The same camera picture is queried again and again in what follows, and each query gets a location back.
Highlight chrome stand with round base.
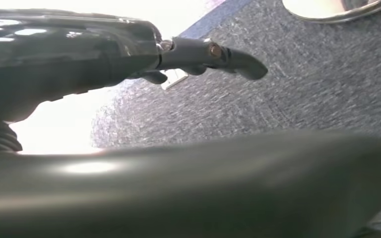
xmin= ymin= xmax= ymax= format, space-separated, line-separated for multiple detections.
xmin=282 ymin=0 xmax=381 ymax=24

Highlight white floor socket plate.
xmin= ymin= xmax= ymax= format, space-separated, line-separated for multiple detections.
xmin=160 ymin=68 xmax=189 ymax=90

